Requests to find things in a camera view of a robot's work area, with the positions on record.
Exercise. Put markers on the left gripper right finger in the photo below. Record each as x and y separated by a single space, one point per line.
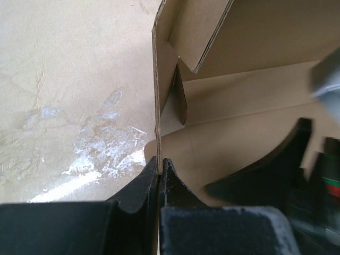
174 193

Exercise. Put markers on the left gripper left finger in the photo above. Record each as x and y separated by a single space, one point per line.
133 224

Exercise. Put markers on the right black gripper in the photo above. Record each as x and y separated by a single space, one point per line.
313 208

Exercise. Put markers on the cardboard paper box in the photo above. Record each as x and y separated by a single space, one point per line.
232 78

